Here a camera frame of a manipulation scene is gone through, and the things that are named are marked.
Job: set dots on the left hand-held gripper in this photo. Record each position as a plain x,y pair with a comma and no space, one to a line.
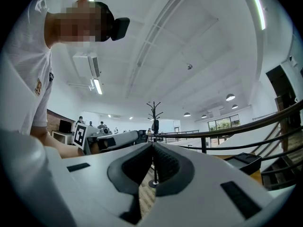
80,135

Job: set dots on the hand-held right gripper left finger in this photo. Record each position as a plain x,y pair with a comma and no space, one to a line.
78,193

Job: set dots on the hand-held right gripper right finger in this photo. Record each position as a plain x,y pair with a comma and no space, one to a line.
203,197

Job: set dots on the black container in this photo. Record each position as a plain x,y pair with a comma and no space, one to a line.
246,162

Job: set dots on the person's left forearm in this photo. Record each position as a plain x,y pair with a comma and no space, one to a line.
54,145

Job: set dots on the person's left hand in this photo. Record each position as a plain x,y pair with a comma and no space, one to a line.
94,148

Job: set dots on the black coat rack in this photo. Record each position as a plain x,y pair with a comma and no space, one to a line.
154,119

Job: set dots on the white low cabinet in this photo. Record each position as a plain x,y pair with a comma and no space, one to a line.
62,138

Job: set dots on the black monitor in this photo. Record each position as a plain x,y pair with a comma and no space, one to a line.
65,126

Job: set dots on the dark stair railing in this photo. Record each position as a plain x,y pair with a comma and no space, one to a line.
236,128

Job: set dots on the large window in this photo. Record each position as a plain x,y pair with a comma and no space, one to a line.
224,123

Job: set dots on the white ceiling air conditioner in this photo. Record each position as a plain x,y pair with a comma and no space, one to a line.
86,65

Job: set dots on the wooden staircase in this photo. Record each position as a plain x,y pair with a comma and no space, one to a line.
284,167

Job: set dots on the person's head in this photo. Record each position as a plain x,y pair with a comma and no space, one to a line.
71,29

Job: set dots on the person's white t-shirt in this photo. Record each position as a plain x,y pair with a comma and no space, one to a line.
23,67

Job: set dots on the ceiling security camera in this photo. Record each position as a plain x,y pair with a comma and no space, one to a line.
189,66

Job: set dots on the white ceiling duct track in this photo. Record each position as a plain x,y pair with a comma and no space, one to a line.
154,41

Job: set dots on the black head-worn camera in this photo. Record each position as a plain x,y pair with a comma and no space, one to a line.
120,28

